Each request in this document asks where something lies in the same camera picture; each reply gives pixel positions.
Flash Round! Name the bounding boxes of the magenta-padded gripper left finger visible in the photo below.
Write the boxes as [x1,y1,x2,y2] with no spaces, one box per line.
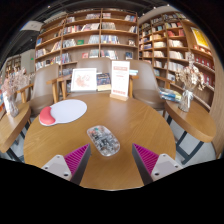
[41,143,92,186]

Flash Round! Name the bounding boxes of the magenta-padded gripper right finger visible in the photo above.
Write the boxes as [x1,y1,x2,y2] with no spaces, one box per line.
[131,143,184,186]

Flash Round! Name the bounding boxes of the transparent computer mouse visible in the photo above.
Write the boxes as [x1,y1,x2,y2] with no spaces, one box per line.
[86,124,121,158]

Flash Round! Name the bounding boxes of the white mouse pad red rest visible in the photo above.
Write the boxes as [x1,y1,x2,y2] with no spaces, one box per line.
[38,98,88,127]

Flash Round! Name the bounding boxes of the round wooden side table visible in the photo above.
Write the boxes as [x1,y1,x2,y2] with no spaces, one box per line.
[163,99,218,166]
[0,101,33,161]

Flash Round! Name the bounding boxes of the stack of books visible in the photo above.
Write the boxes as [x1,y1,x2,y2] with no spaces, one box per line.
[158,86,183,104]

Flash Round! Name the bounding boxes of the glass vase beige dried flowers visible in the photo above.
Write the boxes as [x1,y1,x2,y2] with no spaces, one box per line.
[175,53,206,113]

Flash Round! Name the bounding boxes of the beige wooden armchair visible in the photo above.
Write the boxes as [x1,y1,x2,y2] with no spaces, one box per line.
[46,57,139,101]
[128,59,174,113]
[16,63,61,118]

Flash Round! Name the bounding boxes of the white framed picture card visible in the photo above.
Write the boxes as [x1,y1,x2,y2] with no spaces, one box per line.
[70,67,98,93]

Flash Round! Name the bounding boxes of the glass vase pink dried flowers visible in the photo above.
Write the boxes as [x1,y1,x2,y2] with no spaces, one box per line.
[0,68,33,118]

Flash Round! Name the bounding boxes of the dark cover book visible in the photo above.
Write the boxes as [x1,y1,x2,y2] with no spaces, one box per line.
[96,72,112,92]

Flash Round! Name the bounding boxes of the white red sign wooden base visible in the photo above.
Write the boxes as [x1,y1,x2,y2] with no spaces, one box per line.
[109,60,131,102]

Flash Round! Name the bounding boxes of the small distant bookshelf unit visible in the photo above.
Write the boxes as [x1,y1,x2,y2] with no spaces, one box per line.
[3,54,23,76]

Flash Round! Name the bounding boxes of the curved wooden bookshelf unit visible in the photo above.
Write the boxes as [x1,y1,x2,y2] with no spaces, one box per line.
[137,8,224,158]

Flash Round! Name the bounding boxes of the wide wooden bookshelf unit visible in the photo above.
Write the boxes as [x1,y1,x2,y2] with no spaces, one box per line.
[34,8,139,73]

